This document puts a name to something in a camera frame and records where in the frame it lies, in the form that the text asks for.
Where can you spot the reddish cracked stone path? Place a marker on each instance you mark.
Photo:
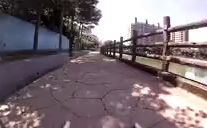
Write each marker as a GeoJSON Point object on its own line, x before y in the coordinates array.
{"type": "Point", "coordinates": [91, 83]}

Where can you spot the tall pale buildings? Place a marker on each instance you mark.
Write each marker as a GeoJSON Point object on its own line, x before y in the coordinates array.
{"type": "Point", "coordinates": [146, 31]}

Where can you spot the row of trees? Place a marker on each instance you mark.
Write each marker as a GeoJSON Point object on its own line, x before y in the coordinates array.
{"type": "Point", "coordinates": [61, 16]}

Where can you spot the robot's own part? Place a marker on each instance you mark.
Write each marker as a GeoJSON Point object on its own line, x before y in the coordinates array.
{"type": "Point", "coordinates": [137, 125]}
{"type": "Point", "coordinates": [67, 124]}

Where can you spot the green canal water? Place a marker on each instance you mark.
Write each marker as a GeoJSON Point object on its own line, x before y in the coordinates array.
{"type": "Point", "coordinates": [191, 70]}

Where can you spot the far canal bank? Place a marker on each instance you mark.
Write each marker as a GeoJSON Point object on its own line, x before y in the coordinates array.
{"type": "Point", "coordinates": [191, 53]}

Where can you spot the wooden rail fence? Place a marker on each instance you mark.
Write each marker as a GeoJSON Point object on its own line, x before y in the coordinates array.
{"type": "Point", "coordinates": [165, 43]}

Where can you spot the low concrete retaining wall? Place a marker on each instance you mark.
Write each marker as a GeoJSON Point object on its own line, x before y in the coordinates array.
{"type": "Point", "coordinates": [21, 71]}

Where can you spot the blue wall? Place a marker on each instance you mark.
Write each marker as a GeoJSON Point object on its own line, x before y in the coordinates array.
{"type": "Point", "coordinates": [17, 38]}

